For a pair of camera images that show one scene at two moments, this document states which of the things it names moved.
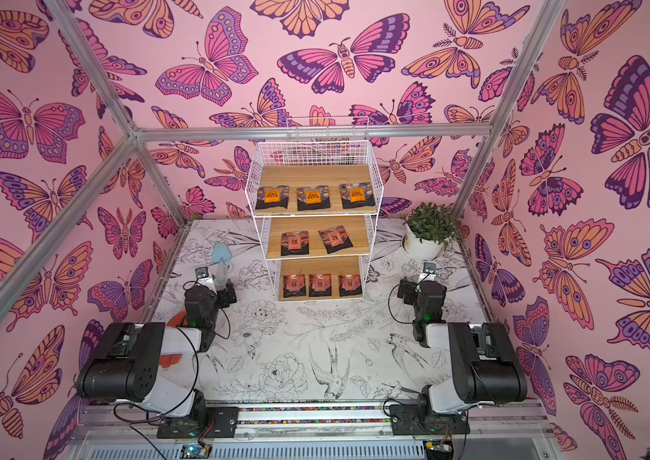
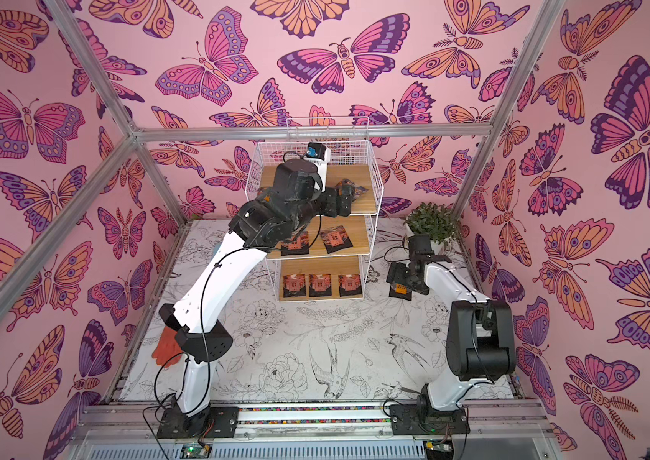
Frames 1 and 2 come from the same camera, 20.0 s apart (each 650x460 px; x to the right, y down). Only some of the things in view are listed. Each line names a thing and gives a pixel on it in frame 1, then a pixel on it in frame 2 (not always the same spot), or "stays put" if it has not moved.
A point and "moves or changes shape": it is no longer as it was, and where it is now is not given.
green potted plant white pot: [429, 228] stays put
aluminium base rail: [122, 429] stays put
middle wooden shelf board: [355, 228] stays put
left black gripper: [221, 295] → [330, 198]
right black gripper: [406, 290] → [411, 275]
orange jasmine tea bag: [357, 195] moves or changes shape
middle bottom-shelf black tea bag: [320, 285] stays put
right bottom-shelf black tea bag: [350, 285] stays put
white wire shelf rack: [319, 200] stays put
